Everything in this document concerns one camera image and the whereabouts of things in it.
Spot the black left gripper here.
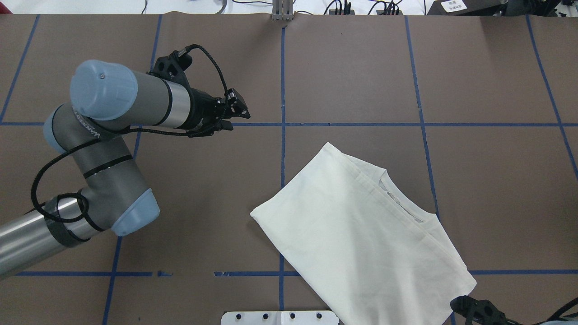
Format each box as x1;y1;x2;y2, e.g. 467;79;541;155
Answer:
185;88;251;135

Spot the cream long-sleeve cat shirt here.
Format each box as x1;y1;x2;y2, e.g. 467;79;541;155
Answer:
250;143;476;325

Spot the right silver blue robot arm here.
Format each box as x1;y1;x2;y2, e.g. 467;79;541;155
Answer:
541;317;578;325

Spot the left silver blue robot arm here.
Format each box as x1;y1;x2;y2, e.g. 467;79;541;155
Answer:
1;54;251;279

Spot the white mounting plate with bolts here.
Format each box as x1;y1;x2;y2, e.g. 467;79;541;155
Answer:
220;310;341;325

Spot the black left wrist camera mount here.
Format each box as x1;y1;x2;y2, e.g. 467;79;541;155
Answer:
147;50;193;89

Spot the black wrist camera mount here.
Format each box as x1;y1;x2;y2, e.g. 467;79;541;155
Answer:
147;50;193;89
450;296;519;325

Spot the aluminium frame post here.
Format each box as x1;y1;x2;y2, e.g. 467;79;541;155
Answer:
271;0;294;21

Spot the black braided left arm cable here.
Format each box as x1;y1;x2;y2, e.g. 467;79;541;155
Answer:
31;44;231;223

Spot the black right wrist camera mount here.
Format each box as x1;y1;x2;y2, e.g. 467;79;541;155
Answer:
450;296;519;325

